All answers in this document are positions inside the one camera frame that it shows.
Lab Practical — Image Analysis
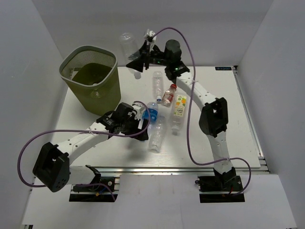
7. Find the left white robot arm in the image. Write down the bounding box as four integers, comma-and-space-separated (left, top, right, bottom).
33, 101, 149, 192

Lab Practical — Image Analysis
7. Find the clear bottle blue-white cap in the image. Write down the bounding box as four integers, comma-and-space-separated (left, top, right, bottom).
152, 71, 164, 103

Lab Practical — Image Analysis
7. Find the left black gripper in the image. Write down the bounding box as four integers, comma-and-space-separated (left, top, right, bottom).
121, 115, 149, 141

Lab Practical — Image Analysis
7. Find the small clear bottle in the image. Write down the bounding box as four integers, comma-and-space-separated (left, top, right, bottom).
119, 32, 140, 65

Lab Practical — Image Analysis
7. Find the blue corner label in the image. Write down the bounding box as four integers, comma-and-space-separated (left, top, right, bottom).
215, 66, 232, 71

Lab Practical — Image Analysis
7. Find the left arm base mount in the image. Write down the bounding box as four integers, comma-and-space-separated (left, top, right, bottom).
69, 176, 120, 203

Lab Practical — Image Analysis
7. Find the red cap red label bottle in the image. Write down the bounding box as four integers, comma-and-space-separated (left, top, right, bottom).
161, 84, 177, 107

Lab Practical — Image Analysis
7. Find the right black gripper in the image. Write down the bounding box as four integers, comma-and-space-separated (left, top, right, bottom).
126, 40, 171, 73

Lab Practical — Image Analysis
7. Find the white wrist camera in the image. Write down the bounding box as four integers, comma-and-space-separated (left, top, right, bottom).
144, 29, 156, 44
132, 102, 146, 129

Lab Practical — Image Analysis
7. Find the clear bottle white cap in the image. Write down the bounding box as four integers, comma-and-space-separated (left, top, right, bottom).
148, 115, 167, 152

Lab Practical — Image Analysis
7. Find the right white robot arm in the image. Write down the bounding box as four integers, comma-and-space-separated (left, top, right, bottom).
125, 40, 236, 190

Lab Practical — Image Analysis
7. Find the green mesh waste bin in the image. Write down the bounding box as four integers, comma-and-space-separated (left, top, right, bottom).
59, 45, 121, 116

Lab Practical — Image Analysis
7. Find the blue label blue cap bottle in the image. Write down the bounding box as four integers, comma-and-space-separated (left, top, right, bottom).
142, 102, 158, 124

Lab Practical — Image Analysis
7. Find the orange label white cap bottle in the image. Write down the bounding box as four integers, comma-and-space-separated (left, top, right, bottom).
170, 93, 188, 135

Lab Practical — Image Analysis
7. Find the aluminium table edge rail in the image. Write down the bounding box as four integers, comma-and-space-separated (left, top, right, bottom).
41, 164, 270, 175

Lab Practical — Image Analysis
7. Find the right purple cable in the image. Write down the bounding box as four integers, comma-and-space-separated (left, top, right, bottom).
152, 27, 252, 197

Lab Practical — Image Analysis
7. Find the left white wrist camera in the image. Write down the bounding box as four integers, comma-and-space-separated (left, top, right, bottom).
132, 102, 146, 129

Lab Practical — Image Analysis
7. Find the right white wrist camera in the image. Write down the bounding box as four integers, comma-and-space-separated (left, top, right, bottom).
144, 29, 156, 44

